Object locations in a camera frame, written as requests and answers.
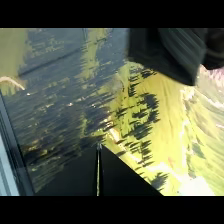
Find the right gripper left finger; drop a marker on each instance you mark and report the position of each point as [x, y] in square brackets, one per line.
[80, 176]

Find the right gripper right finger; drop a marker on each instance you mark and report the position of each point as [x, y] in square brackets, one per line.
[120, 176]

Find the brown blue striped shirt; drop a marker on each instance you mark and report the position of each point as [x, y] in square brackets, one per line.
[166, 53]

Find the silver frame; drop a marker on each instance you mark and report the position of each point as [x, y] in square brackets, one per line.
[6, 178]

